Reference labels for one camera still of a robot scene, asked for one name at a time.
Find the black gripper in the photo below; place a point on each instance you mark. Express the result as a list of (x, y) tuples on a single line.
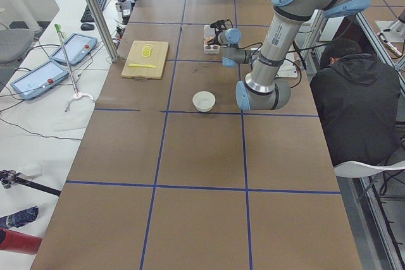
[(218, 38)]

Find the clear plastic egg box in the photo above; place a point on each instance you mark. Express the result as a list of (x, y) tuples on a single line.
[(209, 46)]

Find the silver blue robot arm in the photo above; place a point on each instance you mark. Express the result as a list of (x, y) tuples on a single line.
[(262, 89)]

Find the wooden cutting board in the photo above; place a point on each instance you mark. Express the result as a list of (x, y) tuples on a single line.
[(158, 58)]

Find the white ceramic bowl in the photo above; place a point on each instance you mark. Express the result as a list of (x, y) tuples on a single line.
[(203, 101)]

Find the yellow plastic knife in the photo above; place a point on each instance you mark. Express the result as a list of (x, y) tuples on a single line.
[(134, 65)]

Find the black computer mouse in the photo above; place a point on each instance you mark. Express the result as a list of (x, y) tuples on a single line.
[(87, 27)]

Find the blue teach pendant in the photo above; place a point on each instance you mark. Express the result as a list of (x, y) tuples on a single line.
[(39, 80), (77, 46)]

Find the person in black hoodie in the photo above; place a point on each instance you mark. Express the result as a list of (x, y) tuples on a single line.
[(356, 97)]

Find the white chair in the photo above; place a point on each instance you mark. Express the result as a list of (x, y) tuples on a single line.
[(354, 169)]

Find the red bottle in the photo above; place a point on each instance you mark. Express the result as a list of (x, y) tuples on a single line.
[(16, 242)]

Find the aluminium frame post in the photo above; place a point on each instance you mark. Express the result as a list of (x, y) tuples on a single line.
[(103, 29)]

